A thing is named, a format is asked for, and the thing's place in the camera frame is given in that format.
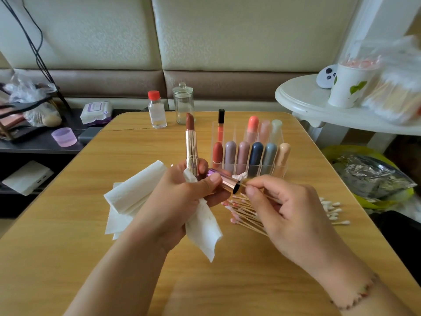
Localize person's left hand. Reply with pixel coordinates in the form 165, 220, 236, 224
135, 158, 231, 252

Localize person's right hand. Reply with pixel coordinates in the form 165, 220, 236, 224
243, 175, 377, 298

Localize large white tissue sheet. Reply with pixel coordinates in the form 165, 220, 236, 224
183, 169, 223, 262

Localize stack of white tissues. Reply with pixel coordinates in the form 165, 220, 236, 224
104, 160, 171, 240

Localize metallic purple lipstick cap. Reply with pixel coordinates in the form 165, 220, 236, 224
207, 169, 242, 195

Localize red lipstick beige tube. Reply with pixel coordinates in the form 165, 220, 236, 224
274, 142, 292, 177

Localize brown lipstick gold tube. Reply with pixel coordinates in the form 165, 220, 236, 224
185, 113, 200, 179

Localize clear acrylic lipstick organizer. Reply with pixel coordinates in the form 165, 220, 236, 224
211, 109, 292, 178

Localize red lipstick grey-blue tube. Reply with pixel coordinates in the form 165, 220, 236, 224
262, 142, 278, 176

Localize red lipstick mauve tube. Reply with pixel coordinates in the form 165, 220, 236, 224
224, 140, 237, 174

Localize red lipstick navy tube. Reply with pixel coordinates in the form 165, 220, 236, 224
249, 141, 264, 176

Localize red lipstick dusty pink tube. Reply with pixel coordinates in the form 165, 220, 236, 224
237, 140, 250, 174

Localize person's left forearm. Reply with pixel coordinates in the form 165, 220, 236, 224
64, 235, 173, 316

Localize person's right forearm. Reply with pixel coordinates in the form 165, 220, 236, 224
328, 272, 417, 316

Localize yellow-green bin with bag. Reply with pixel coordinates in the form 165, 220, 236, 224
322, 144, 417, 211

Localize clear bottle red cap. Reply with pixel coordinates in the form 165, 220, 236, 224
147, 90, 168, 129

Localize glass jar with lid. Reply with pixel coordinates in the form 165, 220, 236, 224
172, 82, 195, 126

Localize dark grey flat box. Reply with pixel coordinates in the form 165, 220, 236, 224
78, 127, 104, 144

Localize white round side table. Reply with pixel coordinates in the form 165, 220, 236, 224
275, 74, 421, 136

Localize wet wipes pack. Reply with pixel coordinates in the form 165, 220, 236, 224
80, 101, 113, 126

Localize small purple plastic cup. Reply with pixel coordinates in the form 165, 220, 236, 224
52, 127, 78, 147

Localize white mug green leaf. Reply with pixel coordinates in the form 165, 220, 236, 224
328, 57, 381, 108

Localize black low shelf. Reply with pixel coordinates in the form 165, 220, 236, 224
0, 108, 142, 218

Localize white panda figure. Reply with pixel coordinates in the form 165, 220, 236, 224
316, 64, 338, 90

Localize white power bank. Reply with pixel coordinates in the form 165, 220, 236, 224
2, 160, 54, 196

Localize crumpled clear plastic bag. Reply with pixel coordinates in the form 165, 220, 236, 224
3, 69, 63, 128

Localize beige padded backrest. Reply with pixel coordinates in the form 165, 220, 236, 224
0, 0, 359, 112

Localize thin wrist bracelet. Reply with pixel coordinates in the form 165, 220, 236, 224
329, 272, 380, 311

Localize black cables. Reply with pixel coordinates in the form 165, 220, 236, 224
0, 0, 67, 109

